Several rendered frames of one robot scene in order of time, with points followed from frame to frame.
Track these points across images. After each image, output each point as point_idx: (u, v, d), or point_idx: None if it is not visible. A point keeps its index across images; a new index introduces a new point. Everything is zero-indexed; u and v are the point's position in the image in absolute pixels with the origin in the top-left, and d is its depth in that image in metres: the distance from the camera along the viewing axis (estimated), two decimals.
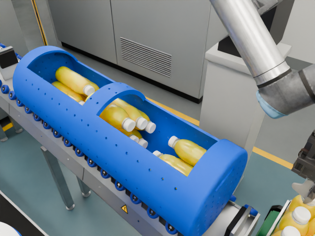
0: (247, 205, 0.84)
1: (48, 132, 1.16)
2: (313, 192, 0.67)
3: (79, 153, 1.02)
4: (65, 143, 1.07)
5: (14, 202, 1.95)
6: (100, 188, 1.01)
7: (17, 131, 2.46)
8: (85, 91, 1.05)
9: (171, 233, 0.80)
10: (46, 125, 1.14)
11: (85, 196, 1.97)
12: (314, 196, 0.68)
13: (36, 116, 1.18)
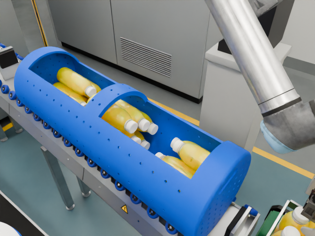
0: (247, 205, 0.84)
1: (48, 132, 1.16)
2: None
3: (78, 154, 1.03)
4: (64, 141, 1.07)
5: (14, 202, 1.95)
6: (100, 188, 1.01)
7: (17, 131, 2.46)
8: (87, 92, 1.05)
9: (168, 232, 0.81)
10: (45, 125, 1.14)
11: (85, 196, 1.97)
12: None
13: (36, 116, 1.18)
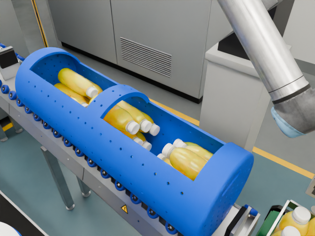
0: (247, 205, 0.84)
1: (48, 132, 1.16)
2: None
3: (78, 154, 1.03)
4: (64, 140, 1.07)
5: (14, 202, 1.95)
6: (100, 188, 1.01)
7: (17, 131, 2.46)
8: (88, 93, 1.04)
9: (167, 231, 0.81)
10: (45, 125, 1.14)
11: (85, 196, 1.97)
12: None
13: (36, 116, 1.18)
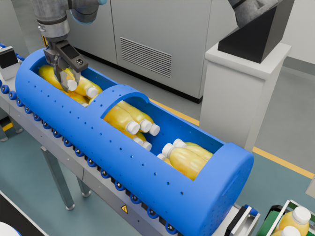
0: (247, 205, 0.84)
1: (48, 132, 1.16)
2: (55, 75, 0.93)
3: (78, 154, 1.03)
4: (64, 140, 1.07)
5: (14, 202, 1.95)
6: (100, 188, 1.01)
7: (17, 131, 2.46)
8: (88, 93, 1.04)
9: (167, 231, 0.81)
10: (45, 125, 1.14)
11: (85, 196, 1.97)
12: (58, 78, 0.94)
13: (36, 116, 1.18)
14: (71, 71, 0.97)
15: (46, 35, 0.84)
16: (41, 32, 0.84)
